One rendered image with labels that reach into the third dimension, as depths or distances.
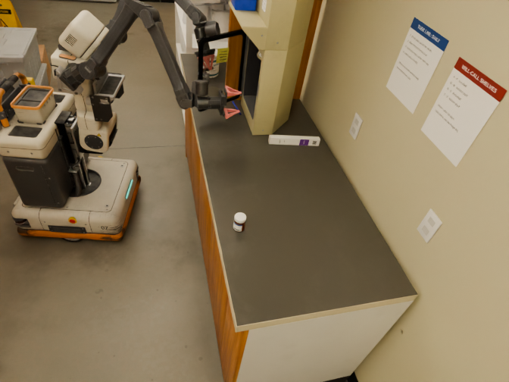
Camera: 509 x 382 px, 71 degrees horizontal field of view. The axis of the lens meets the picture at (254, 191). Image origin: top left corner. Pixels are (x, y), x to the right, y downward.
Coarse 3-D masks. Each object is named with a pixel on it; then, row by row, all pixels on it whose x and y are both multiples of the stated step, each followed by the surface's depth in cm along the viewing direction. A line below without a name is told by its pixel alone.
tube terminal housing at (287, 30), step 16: (272, 0) 148; (288, 0) 150; (304, 0) 157; (272, 16) 153; (288, 16) 154; (304, 16) 165; (272, 32) 158; (288, 32) 159; (304, 32) 173; (272, 48) 163; (288, 48) 165; (272, 64) 169; (288, 64) 174; (272, 80) 175; (288, 80) 183; (256, 96) 182; (272, 96) 181; (288, 96) 194; (256, 112) 185; (272, 112) 188; (288, 112) 205; (256, 128) 193; (272, 128) 195
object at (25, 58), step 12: (0, 36) 302; (12, 36) 305; (24, 36) 307; (0, 48) 288; (12, 48) 290; (24, 48) 292; (36, 48) 323; (0, 60) 279; (12, 60) 281; (24, 60) 285; (36, 60) 323; (0, 72) 287; (12, 72) 289; (24, 72) 291; (36, 72) 323
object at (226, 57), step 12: (240, 36) 185; (204, 48) 173; (216, 48) 178; (228, 48) 184; (240, 48) 189; (204, 60) 177; (216, 60) 183; (228, 60) 188; (240, 60) 195; (204, 72) 182; (216, 72) 187; (228, 72) 194; (216, 84) 192; (228, 84) 199; (228, 96) 205
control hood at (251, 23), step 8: (232, 8) 169; (240, 16) 162; (248, 16) 163; (256, 16) 164; (240, 24) 156; (248, 24) 156; (256, 24) 157; (264, 24) 158; (248, 32) 155; (256, 32) 156; (264, 32) 157; (256, 40) 159; (264, 40) 160; (264, 48) 162
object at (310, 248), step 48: (240, 144) 188; (240, 192) 163; (288, 192) 166; (336, 192) 171; (240, 240) 143; (288, 240) 146; (336, 240) 149; (384, 240) 152; (240, 288) 128; (288, 288) 130; (336, 288) 132; (384, 288) 135
